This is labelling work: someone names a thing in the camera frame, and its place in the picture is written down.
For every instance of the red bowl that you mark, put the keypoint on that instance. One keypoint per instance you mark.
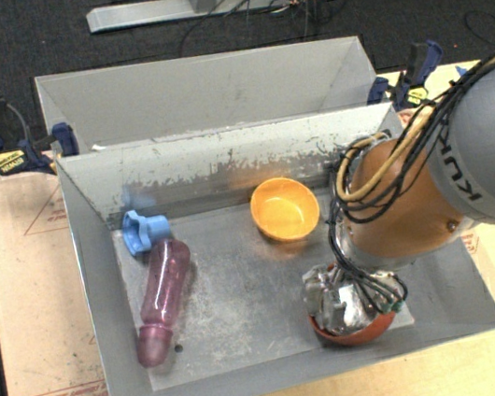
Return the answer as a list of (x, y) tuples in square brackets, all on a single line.
[(362, 336)]

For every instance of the blue plastic cup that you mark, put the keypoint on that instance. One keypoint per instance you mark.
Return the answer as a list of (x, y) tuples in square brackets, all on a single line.
[(142, 232)]

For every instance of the grey metal bin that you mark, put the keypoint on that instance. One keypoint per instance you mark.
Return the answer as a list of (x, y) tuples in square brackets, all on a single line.
[(239, 260)]

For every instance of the orange bowl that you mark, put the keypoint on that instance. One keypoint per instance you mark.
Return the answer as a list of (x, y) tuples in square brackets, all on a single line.
[(284, 209)]

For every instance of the pink clear plastic bottle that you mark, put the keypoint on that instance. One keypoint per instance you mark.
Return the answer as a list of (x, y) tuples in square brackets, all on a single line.
[(163, 297)]

